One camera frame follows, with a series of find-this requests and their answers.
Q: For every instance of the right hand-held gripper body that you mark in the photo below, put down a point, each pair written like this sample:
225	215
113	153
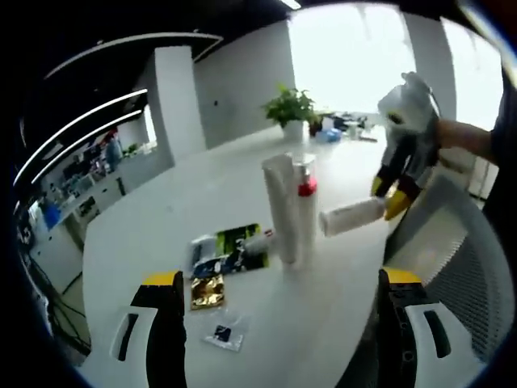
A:
412	133

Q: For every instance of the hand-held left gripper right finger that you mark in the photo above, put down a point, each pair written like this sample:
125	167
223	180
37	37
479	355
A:
400	335

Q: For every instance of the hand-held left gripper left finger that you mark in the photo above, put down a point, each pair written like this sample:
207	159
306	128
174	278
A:
161	323

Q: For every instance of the small white skincare bottle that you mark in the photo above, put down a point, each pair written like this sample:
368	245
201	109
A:
347	216

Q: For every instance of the gold foil skincare sachet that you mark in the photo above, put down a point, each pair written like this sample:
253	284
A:
208	293

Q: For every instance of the small clear skincare sachet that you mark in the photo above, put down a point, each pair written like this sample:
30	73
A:
222	333

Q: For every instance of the white skincare bottle red collar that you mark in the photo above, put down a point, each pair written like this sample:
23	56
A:
308	218

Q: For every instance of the white slim skincare tube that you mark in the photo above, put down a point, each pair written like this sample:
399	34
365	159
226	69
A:
280	210

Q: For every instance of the green black skincare sachet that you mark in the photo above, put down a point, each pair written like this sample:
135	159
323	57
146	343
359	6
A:
230	238

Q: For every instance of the white skincare tube red label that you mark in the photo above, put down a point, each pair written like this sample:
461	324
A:
258	244

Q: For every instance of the person's right hand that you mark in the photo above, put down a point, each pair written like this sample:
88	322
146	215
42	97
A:
464	139

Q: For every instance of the pile of dark small items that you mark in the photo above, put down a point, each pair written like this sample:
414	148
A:
359	127

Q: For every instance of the grey mesh office chair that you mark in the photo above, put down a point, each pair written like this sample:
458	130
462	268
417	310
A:
456	242

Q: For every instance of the blue plastic packet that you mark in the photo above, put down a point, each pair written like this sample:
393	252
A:
329	135

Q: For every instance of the dark red container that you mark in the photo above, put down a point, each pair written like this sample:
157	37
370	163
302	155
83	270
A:
316	125

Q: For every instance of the potted green plant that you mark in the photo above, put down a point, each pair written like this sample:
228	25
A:
288	105

